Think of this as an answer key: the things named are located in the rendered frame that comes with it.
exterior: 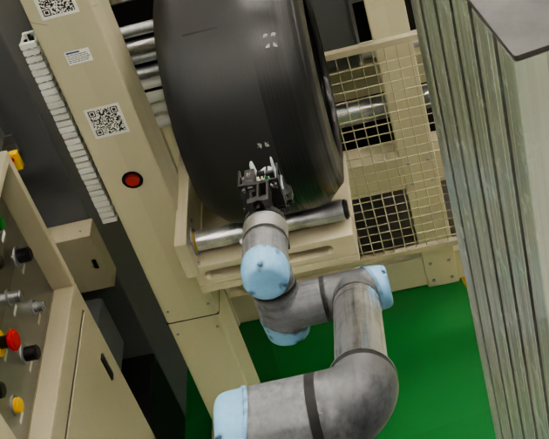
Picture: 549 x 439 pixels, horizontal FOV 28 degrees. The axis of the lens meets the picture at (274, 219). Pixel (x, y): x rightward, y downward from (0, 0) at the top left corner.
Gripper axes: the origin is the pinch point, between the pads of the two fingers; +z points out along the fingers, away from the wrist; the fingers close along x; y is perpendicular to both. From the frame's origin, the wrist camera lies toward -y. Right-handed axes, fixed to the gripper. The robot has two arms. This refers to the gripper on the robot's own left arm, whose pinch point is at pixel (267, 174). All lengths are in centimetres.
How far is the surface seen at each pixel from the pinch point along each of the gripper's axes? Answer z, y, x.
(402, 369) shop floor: 67, -113, -11
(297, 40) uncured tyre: 17.0, 16.9, -10.1
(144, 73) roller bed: 68, -5, 32
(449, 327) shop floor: 79, -112, -26
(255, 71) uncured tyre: 11.9, 15.0, -1.6
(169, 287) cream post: 32, -43, 35
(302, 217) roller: 23.4, -26.1, -1.0
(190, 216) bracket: 30.2, -24.0, 23.9
